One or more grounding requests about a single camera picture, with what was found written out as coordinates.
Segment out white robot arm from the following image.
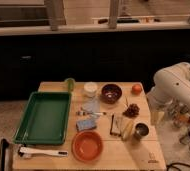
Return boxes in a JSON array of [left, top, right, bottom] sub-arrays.
[[146, 62, 190, 125]]

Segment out yellow banana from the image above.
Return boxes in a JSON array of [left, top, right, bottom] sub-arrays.
[[121, 120, 134, 141]]

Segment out orange fruit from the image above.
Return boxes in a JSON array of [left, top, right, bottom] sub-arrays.
[[131, 84, 142, 95]]

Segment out black tongs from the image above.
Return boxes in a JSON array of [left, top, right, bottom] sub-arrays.
[[0, 139, 10, 171]]

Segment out small marker pen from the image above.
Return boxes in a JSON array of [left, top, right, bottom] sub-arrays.
[[76, 111, 107, 116]]

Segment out green plastic tray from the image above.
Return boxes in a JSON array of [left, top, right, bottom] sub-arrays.
[[13, 92, 71, 145]]

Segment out black floor cable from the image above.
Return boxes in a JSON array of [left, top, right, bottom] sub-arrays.
[[166, 161, 190, 171]]

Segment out dark brown bowl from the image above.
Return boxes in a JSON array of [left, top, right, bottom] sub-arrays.
[[101, 84, 122, 104]]

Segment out white cup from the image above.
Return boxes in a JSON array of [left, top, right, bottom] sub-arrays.
[[84, 82, 98, 98]]

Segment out clear plastic bag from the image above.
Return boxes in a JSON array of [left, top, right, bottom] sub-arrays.
[[82, 98, 100, 113]]

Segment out spice bottle rack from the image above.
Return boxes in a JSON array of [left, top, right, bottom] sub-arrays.
[[168, 103, 190, 151]]

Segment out metal cup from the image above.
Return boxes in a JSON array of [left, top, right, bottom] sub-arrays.
[[134, 123, 149, 140]]

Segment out blue sponge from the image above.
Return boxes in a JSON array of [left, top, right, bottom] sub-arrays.
[[76, 119, 97, 131]]

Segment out brown pine cone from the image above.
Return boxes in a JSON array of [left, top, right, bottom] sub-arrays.
[[123, 103, 140, 118]]

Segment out green cup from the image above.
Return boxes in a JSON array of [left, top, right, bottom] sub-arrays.
[[65, 78, 75, 92]]

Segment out orange plastic bowl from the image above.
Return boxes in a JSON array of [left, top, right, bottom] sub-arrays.
[[72, 131, 103, 162]]

